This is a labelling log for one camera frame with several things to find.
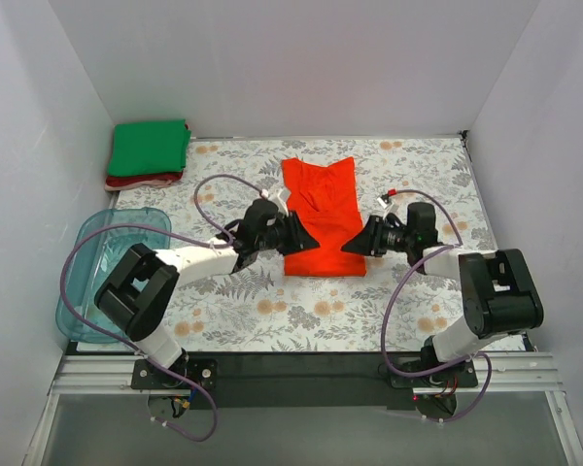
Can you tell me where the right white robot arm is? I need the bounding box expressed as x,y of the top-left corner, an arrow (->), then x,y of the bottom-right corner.
341,202 -> 544,386

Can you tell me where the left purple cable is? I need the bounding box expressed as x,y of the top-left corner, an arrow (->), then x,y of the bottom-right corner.
59,174 -> 268,442

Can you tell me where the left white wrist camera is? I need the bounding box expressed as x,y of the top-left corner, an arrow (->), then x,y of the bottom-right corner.
259,187 -> 291,216

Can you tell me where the folded pink t-shirt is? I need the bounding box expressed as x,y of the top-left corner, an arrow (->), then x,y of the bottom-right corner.
104,180 -> 173,192

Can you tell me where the orange t-shirt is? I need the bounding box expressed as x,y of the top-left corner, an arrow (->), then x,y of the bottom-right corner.
282,157 -> 366,278

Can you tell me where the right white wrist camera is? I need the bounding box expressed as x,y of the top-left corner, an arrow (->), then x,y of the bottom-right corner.
377,189 -> 397,216

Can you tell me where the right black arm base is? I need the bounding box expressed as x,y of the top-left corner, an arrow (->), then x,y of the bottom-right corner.
378,357 -> 480,390

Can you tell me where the aluminium frame rail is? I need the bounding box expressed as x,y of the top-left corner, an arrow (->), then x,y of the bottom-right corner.
49,351 -> 583,465

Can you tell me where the folded green t-shirt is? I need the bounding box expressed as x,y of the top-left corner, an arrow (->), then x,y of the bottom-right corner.
106,118 -> 191,178

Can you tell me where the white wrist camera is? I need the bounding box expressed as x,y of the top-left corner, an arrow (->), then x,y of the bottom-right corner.
377,189 -> 397,216
259,187 -> 291,216

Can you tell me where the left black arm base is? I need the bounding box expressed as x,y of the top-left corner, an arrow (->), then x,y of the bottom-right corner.
130,358 -> 219,390

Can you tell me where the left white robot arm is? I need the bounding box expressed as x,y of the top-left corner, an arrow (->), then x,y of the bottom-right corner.
94,199 -> 320,388

